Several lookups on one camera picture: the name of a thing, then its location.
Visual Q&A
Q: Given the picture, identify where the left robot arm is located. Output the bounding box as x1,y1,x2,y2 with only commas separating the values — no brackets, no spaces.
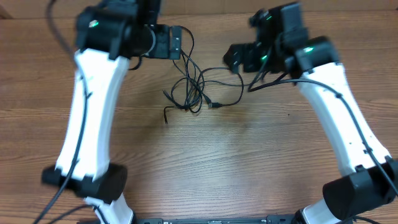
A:
42,1,182,223

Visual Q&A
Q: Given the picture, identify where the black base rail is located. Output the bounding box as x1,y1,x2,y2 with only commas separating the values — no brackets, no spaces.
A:
133,214,295,224

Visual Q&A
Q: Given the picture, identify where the cardboard back panel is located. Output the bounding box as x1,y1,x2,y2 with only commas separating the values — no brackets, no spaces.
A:
1,0,397,19

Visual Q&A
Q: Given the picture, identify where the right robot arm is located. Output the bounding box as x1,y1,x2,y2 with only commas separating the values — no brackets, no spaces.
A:
223,2,397,223

